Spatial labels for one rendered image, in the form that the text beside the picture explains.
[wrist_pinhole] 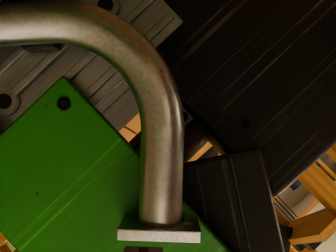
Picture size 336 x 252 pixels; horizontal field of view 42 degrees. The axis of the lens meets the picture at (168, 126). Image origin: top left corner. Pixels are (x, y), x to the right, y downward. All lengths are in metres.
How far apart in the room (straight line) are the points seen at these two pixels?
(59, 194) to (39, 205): 0.02
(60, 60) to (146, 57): 0.09
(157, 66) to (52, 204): 0.13
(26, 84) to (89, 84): 0.05
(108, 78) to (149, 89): 0.06
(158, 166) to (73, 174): 0.07
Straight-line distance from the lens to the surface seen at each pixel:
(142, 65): 0.29
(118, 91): 0.87
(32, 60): 0.36
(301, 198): 9.57
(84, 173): 0.33
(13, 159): 0.35
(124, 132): 1.14
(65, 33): 0.31
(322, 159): 9.25
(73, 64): 0.36
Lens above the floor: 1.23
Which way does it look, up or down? 15 degrees down
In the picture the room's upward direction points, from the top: 137 degrees clockwise
